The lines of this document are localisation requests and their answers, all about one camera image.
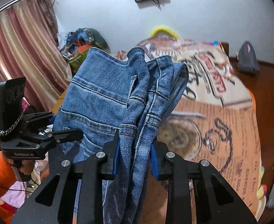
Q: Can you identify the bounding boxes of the pile of clothes and bags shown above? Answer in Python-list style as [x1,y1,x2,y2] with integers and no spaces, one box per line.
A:
[57,28,111,76]

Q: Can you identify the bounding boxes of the yellow curved pillow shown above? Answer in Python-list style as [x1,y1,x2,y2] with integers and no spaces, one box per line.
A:
[149,25,180,39]

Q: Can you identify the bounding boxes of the printed beige bed blanket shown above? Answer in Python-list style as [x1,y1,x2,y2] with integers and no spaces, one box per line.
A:
[139,35,266,219]

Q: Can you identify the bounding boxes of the blue denim jeans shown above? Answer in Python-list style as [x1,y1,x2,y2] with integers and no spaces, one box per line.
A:
[49,47,189,223]

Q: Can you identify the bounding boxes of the dark grey backpack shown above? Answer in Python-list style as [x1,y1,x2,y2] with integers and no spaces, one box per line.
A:
[237,41,260,75]

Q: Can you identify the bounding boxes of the orange sleeve forearm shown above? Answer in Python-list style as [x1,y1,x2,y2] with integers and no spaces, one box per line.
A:
[0,152,16,223]

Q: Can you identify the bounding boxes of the striped pink curtain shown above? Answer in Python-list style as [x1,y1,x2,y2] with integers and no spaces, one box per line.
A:
[0,0,72,111]

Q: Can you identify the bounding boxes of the left hand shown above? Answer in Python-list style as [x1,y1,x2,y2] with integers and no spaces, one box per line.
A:
[2,152,35,182]

